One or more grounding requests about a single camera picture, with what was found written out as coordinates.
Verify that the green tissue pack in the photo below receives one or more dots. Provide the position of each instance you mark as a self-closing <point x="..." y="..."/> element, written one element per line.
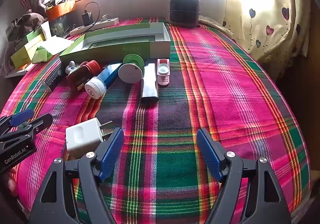
<point x="42" y="54"/>

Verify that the checkered cloth bag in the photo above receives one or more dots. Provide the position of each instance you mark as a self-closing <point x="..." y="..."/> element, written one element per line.
<point x="27" y="23"/>

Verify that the white bottle with cap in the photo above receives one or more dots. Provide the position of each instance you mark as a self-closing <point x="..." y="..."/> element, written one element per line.
<point x="95" y="88"/>

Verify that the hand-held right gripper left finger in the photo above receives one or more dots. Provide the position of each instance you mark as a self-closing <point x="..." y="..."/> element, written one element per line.
<point x="111" y="154"/>

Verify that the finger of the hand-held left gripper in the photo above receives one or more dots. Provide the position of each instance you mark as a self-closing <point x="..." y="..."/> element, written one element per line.
<point x="21" y="116"/>
<point x="37" y="122"/>

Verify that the orange basket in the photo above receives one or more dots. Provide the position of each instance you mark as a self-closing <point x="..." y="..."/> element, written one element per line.
<point x="61" y="10"/>

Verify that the white power strip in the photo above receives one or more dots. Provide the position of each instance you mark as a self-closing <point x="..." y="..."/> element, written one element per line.
<point x="100" y="25"/>

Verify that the dark red jar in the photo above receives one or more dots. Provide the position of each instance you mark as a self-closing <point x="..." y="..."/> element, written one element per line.
<point x="78" y="76"/>

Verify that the black flashlight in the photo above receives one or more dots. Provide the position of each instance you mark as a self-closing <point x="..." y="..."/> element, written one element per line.
<point x="53" y="80"/>

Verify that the cream heart-print curtain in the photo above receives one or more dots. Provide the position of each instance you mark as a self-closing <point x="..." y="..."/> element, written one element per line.
<point x="270" y="21"/>

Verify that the green carton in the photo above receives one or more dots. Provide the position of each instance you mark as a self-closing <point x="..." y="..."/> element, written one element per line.
<point x="35" y="35"/>

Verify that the white shelf board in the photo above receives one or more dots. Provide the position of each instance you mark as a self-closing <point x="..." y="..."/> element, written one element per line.
<point x="17" y="71"/>

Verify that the white power adapter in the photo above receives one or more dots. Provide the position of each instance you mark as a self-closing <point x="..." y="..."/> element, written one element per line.
<point x="82" y="136"/>

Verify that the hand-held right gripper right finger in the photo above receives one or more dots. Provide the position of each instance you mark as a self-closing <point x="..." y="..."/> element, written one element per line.
<point x="208" y="154"/>

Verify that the green cardboard box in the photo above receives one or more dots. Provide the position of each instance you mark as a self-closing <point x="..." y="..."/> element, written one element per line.
<point x="117" y="39"/>

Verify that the white upright carton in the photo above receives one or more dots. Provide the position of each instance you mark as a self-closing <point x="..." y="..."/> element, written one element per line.
<point x="48" y="29"/>

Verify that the grey portable heater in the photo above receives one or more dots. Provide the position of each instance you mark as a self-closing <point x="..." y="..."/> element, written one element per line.
<point x="183" y="10"/>

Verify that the green and white spool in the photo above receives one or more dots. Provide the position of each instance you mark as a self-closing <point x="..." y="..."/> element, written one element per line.
<point x="130" y="71"/>

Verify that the white paper sheet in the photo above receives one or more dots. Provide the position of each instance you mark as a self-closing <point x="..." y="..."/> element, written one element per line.
<point x="58" y="44"/>

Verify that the white plug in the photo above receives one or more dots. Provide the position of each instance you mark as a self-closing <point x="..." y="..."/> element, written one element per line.
<point x="106" y="17"/>

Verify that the pink square lens case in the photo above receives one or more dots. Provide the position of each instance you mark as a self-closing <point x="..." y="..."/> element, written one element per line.
<point x="163" y="68"/>

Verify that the yellow carton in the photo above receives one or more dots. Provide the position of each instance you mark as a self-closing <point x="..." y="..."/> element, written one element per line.
<point x="25" y="53"/>

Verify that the black charger block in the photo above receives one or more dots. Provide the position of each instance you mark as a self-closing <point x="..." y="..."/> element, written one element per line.
<point x="87" y="19"/>

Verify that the dark storage box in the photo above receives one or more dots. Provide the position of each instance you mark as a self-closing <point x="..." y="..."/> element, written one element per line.
<point x="61" y="24"/>

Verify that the plaid blanket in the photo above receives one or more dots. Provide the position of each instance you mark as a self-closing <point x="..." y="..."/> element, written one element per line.
<point x="200" y="89"/>

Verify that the white panda toy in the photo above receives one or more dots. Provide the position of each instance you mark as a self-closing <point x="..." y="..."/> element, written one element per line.
<point x="72" y="67"/>

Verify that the silver lighter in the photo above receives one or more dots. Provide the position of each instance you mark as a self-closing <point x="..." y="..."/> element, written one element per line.
<point x="149" y="84"/>

